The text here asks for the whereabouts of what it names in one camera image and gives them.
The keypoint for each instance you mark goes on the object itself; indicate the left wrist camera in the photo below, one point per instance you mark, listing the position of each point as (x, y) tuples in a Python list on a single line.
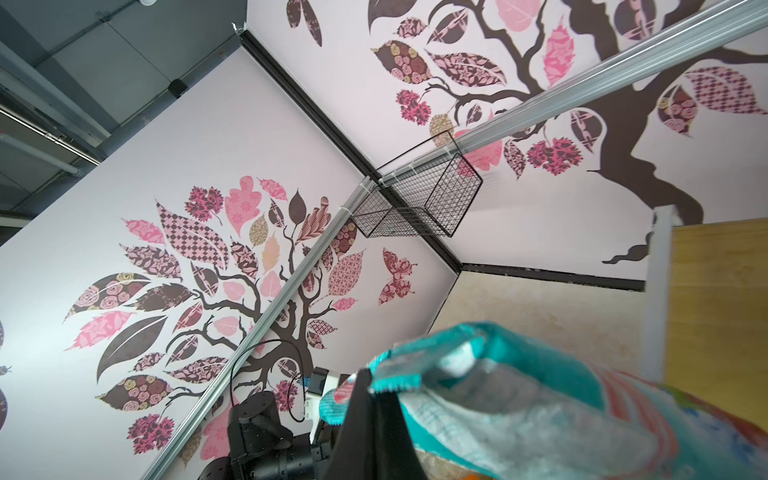
[(318, 384)]

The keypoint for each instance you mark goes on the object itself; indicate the black wire wall basket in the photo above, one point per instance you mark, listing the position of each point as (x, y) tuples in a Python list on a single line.
[(427, 199)]

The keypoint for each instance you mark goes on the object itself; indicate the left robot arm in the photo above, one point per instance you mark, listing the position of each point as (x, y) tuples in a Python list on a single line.
[(262, 448)]

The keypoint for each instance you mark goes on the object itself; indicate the aluminium frame rail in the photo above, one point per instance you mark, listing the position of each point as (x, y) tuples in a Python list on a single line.
[(695, 35)]

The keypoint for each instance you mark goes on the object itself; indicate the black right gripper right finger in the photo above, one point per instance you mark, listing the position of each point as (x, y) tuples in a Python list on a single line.
[(396, 458)]

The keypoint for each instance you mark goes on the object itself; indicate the green Fox's bag top shelf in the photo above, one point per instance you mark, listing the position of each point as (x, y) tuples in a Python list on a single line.
[(507, 406)]

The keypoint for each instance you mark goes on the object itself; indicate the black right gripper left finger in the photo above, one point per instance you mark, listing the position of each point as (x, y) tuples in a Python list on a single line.
[(351, 408)]

